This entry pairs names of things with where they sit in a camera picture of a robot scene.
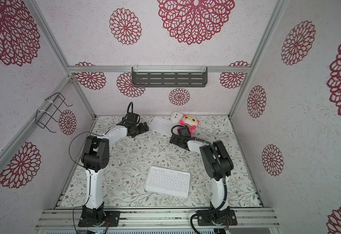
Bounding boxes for pink owl plush toy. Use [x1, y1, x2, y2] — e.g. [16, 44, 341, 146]
[179, 115, 200, 135]

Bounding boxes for right black corrugated cable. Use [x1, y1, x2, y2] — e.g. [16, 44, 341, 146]
[170, 124, 229, 234]

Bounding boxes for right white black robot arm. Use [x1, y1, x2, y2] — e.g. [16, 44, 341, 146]
[170, 125, 234, 211]

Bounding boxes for left black cable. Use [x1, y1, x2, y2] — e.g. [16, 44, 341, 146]
[68, 101, 134, 234]

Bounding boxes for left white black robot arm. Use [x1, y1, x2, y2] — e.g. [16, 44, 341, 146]
[81, 113, 149, 210]

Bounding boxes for black wire wall rack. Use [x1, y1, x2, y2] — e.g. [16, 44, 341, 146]
[34, 92, 73, 133]

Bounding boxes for white round gadget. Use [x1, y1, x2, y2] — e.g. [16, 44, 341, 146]
[170, 112, 183, 123]

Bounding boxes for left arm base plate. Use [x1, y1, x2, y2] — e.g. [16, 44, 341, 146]
[78, 209, 121, 227]

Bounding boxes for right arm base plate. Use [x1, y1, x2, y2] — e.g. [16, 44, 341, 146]
[197, 207, 238, 226]

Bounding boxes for white keyboard back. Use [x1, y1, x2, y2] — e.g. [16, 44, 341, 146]
[149, 117, 178, 137]

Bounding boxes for white keyboard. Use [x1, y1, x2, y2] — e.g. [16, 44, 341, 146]
[145, 166, 191, 199]
[149, 117, 178, 137]

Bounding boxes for grey wall shelf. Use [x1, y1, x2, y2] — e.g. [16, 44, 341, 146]
[132, 67, 208, 88]

